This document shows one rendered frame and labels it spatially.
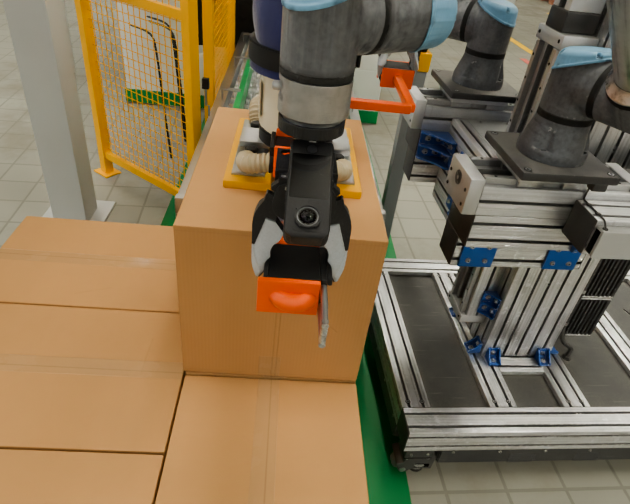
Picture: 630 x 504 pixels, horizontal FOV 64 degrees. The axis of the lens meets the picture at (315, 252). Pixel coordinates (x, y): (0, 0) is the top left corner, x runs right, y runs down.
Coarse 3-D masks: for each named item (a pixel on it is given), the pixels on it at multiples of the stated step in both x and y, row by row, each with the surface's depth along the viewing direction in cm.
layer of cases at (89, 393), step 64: (0, 256) 142; (64, 256) 145; (128, 256) 148; (0, 320) 123; (64, 320) 125; (128, 320) 127; (0, 384) 108; (64, 384) 110; (128, 384) 112; (192, 384) 114; (256, 384) 116; (320, 384) 117; (0, 448) 98; (64, 448) 98; (128, 448) 100; (192, 448) 101; (256, 448) 103; (320, 448) 104
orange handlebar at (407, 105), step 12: (396, 84) 130; (408, 96) 121; (360, 108) 116; (372, 108) 116; (384, 108) 116; (396, 108) 116; (408, 108) 116; (276, 300) 59; (288, 300) 59; (300, 300) 59; (312, 300) 60
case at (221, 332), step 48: (192, 192) 102; (240, 192) 104; (192, 240) 94; (240, 240) 94; (384, 240) 95; (192, 288) 101; (240, 288) 101; (336, 288) 102; (192, 336) 109; (240, 336) 109; (288, 336) 109; (336, 336) 110
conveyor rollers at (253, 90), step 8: (248, 48) 340; (240, 72) 296; (256, 72) 304; (240, 80) 289; (256, 80) 290; (248, 88) 275; (256, 88) 276; (232, 96) 267; (248, 96) 268; (232, 104) 253; (248, 104) 261
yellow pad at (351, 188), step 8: (344, 128) 132; (352, 144) 125; (352, 152) 121; (336, 160) 111; (352, 160) 117; (352, 176) 110; (344, 184) 108; (352, 184) 107; (344, 192) 106; (352, 192) 106; (360, 192) 106
